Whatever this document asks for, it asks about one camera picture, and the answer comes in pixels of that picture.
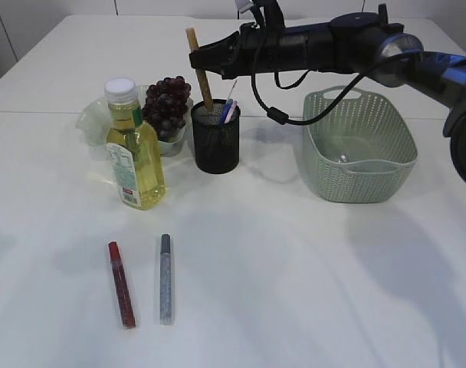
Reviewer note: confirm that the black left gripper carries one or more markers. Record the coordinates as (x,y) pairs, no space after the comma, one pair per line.
(297,48)

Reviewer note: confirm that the gold glitter marker pen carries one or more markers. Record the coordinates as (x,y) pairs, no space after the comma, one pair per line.
(200,74)

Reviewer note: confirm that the clear plastic ruler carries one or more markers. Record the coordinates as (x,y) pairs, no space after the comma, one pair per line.
(231,90)

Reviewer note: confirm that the blue capped scissors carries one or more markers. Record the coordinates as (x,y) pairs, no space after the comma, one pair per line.
(225,111)

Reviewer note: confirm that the pink capped scissors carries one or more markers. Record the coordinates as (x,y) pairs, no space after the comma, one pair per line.
(231,111)

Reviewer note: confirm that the purple artificial grape bunch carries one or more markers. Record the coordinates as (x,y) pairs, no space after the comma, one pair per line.
(165,106)

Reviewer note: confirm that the yellow oil bottle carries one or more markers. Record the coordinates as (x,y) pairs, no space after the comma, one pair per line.
(133,147)

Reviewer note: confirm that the clear plastic sheet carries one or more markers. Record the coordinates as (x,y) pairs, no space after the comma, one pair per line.
(342,159)

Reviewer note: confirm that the silver glitter marker pen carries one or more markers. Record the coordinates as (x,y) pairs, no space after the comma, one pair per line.
(166,307)

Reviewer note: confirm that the red glitter marker pen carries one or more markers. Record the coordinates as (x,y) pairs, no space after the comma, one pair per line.
(122,291)

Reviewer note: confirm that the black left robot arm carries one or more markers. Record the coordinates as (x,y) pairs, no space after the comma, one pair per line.
(362,44)

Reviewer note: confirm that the black mesh pen holder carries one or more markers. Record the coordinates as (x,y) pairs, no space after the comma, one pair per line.
(216,145)

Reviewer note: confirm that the green woven plastic basket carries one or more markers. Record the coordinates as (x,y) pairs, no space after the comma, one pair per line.
(366,127)

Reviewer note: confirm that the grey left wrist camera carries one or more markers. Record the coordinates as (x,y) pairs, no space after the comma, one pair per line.
(267,13)

